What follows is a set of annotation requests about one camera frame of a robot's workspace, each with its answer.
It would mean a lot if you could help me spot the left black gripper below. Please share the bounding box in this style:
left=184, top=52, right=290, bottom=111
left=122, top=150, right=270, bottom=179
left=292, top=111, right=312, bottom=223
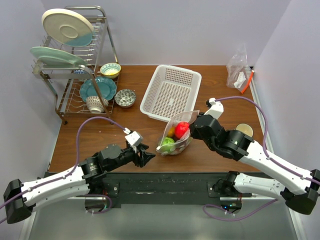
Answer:
left=106, top=142, right=156, bottom=172

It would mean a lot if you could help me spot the red apple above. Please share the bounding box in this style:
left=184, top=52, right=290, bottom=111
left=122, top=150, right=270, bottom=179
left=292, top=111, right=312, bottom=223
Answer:
left=174, top=121, right=190, bottom=139

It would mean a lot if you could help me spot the green custard apple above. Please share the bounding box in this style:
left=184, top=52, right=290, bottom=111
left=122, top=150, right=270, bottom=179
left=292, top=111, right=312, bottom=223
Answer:
left=161, top=137, right=175, bottom=152

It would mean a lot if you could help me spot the clear polka dot zip bag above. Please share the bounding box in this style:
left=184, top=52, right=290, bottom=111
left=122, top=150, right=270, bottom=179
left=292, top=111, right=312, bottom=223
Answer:
left=156, top=110, right=200, bottom=156

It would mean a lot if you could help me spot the brown orange fruit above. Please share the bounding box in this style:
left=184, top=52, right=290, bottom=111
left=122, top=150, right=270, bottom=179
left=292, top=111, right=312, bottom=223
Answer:
left=167, top=126, right=175, bottom=138

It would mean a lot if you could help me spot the white perforated plastic basket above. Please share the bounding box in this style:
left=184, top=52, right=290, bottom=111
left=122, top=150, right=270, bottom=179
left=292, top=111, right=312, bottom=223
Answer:
left=139, top=64, right=202, bottom=122

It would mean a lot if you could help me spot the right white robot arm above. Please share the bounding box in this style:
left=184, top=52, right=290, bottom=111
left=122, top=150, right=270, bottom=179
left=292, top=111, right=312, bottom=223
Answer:
left=189, top=114, right=320, bottom=215

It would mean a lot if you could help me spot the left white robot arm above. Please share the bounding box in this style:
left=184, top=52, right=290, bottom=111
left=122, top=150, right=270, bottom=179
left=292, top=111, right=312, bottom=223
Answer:
left=0, top=143, right=156, bottom=224

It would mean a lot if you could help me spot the clear bag with orange zipper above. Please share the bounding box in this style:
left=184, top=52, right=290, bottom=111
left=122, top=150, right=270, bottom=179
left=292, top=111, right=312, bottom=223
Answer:
left=226, top=44, right=255, bottom=94

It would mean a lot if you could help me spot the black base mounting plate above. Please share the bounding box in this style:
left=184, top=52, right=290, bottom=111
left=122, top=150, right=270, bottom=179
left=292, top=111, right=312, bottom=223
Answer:
left=43, top=171, right=253, bottom=210

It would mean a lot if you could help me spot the cream ceramic mug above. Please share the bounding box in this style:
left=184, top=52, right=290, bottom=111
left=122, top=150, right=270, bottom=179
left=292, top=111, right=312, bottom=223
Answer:
left=235, top=123, right=254, bottom=138

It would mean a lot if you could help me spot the grey leaf patterned bowl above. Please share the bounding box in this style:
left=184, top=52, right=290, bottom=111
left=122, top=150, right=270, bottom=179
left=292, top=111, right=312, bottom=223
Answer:
left=114, top=89, right=137, bottom=108

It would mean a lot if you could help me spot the brown patterned small bowl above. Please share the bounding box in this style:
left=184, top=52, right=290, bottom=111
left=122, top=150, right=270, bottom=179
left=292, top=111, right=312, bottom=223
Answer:
left=86, top=96, right=109, bottom=114

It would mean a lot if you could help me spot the teal scalloped plate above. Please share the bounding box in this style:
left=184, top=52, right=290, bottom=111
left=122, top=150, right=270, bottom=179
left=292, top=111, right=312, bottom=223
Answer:
left=79, top=76, right=117, bottom=102

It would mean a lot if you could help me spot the teal yellow patterned bowl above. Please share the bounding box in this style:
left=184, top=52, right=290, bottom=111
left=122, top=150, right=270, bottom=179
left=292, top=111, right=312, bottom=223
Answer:
left=100, top=62, right=122, bottom=79

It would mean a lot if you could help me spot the blue patterned small dish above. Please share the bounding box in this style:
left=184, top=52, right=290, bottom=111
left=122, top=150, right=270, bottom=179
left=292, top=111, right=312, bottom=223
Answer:
left=73, top=69, right=95, bottom=75

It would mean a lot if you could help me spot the mint green plate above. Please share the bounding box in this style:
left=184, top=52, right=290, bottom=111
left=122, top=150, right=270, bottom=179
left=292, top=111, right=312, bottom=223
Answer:
left=30, top=46, right=87, bottom=66

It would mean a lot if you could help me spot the cream and teal large plate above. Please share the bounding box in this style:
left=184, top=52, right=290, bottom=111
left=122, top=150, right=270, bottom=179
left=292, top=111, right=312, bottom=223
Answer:
left=41, top=8, right=95, bottom=47

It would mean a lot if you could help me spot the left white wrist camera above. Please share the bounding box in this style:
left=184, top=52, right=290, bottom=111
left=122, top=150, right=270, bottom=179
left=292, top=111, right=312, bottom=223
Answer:
left=123, top=127, right=143, bottom=153

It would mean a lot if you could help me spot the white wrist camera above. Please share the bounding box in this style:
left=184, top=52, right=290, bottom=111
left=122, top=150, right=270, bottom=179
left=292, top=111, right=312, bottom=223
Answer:
left=204, top=98, right=224, bottom=119
left=123, top=127, right=143, bottom=153

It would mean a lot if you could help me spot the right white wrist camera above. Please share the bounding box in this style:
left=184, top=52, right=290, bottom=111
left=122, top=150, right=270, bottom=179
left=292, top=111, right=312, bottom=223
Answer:
left=204, top=98, right=224, bottom=119

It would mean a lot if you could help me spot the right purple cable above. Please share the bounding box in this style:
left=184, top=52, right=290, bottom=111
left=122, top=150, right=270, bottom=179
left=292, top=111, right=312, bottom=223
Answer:
left=201, top=96, right=320, bottom=221

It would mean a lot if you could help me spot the purple cable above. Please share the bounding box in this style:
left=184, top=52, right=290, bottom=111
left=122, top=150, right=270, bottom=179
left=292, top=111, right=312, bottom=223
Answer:
left=0, top=116, right=131, bottom=223
left=201, top=96, right=320, bottom=221

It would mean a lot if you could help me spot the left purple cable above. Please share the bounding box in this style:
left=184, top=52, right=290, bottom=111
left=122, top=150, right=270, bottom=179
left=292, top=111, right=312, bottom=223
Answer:
left=0, top=116, right=131, bottom=223

